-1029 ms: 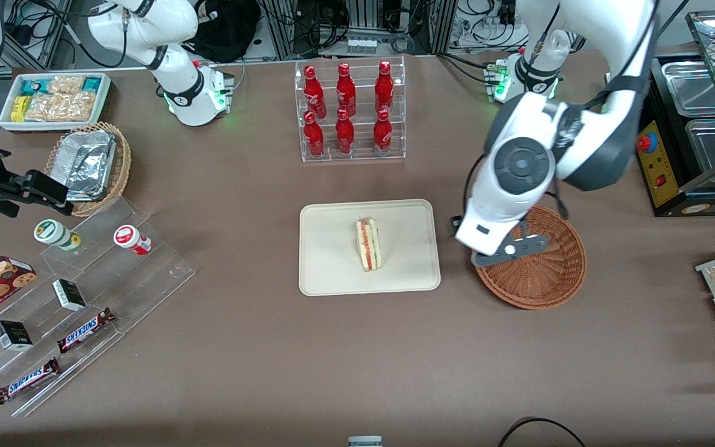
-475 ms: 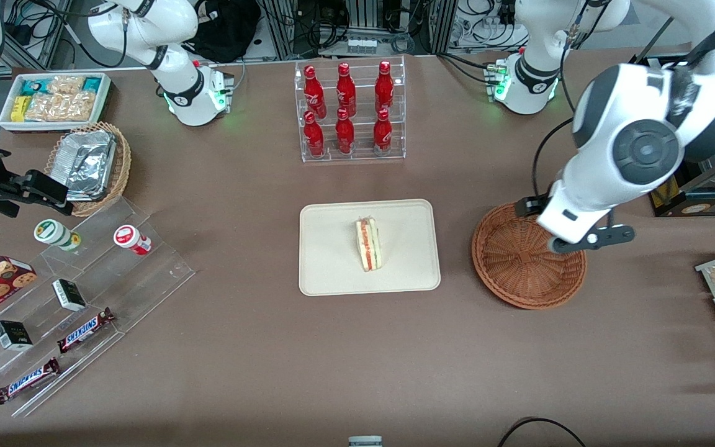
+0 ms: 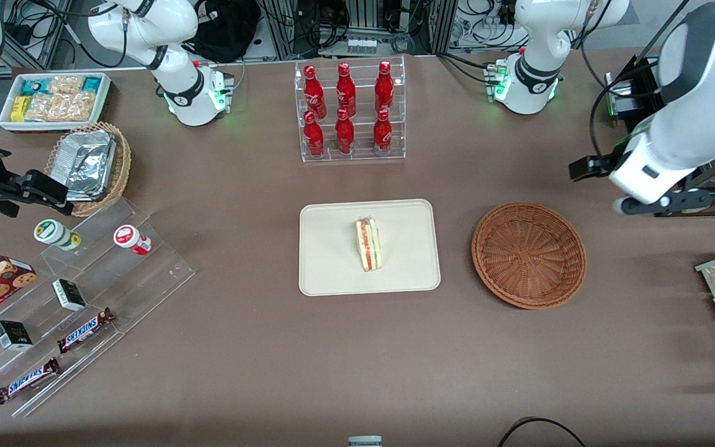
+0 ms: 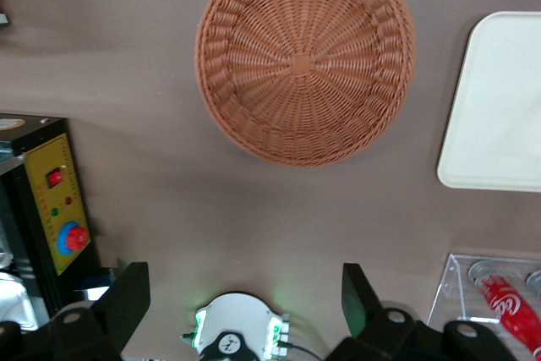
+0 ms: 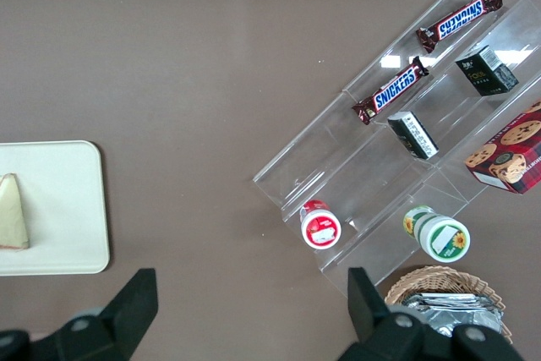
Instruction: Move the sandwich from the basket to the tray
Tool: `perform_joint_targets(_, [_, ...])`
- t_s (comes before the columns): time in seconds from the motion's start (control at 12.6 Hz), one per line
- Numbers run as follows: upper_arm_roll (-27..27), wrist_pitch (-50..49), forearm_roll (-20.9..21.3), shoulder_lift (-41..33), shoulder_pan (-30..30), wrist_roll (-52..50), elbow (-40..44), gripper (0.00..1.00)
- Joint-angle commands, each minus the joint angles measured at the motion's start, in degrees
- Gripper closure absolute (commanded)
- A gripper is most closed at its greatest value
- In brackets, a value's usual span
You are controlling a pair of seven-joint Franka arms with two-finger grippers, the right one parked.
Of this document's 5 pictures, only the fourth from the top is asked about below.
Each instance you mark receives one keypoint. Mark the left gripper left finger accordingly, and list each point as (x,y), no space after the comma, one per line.
(110,327)

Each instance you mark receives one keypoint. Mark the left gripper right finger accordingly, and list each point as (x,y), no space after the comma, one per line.
(372,327)

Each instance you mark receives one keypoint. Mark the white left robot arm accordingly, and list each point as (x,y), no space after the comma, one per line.
(236,314)

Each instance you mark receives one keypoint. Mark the cream rectangular tray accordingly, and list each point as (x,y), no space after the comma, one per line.
(498,103)

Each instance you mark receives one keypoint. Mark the round brown wicker basket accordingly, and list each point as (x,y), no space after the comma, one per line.
(304,65)

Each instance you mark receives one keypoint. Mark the clear acrylic bottle rack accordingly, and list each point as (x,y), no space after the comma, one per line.
(452,289)

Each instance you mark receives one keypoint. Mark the red Coca-Cola bottle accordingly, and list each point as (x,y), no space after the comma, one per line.
(509,306)

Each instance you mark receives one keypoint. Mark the black food warmer yellow panel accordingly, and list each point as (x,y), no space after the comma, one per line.
(50,192)

